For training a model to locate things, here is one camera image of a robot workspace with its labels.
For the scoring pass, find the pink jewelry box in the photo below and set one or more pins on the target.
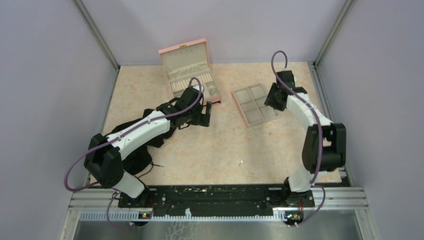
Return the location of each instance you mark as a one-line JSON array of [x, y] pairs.
[[185, 61]]

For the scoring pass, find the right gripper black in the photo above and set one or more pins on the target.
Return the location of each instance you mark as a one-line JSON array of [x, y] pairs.
[[269, 101]]

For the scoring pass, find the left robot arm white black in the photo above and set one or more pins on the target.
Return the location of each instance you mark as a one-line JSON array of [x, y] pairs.
[[106, 154]]

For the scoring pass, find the black cloth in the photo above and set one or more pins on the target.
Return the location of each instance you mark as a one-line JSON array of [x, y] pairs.
[[142, 149]]

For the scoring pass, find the white slotted cable duct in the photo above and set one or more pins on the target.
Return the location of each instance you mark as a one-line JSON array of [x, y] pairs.
[[137, 216]]

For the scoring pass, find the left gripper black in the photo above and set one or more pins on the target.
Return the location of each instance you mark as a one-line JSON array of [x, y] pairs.
[[202, 119]]

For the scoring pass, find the pink divided tray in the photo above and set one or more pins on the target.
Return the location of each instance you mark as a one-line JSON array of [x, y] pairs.
[[250, 102]]

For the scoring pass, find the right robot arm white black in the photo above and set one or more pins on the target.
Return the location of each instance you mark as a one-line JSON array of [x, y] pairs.
[[324, 148]]

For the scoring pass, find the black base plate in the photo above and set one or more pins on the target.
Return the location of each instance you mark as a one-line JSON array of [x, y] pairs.
[[218, 200]]

